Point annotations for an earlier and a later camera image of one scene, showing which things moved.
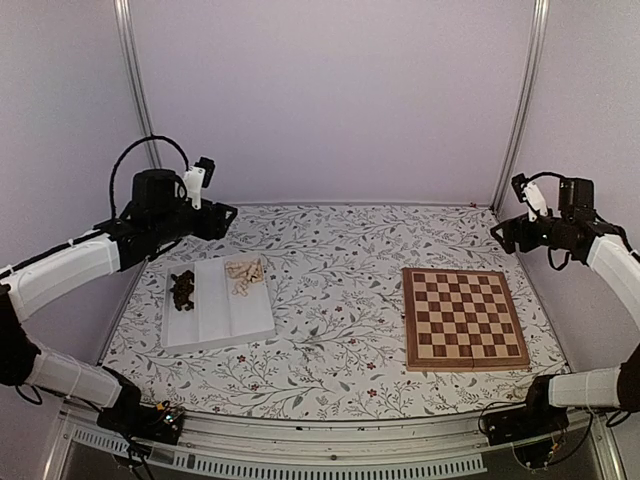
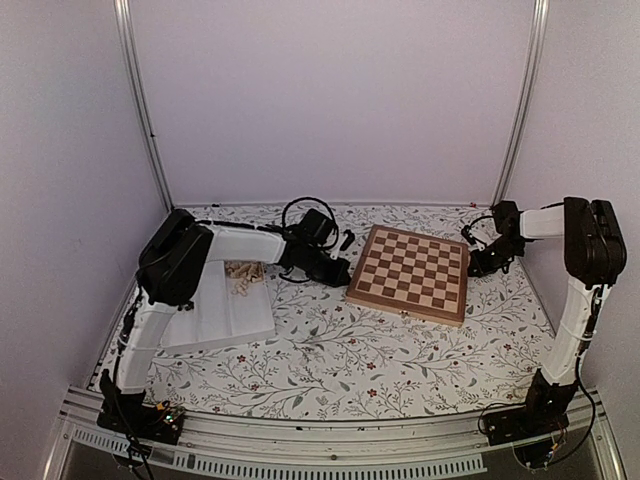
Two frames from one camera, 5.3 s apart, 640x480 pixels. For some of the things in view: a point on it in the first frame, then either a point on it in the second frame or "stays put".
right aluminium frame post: [537, 48] stays put
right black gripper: [511, 235] → [481, 268]
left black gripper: [214, 225] → [336, 279]
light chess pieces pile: [246, 273] stays put
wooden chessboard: [460, 320] → [412, 274]
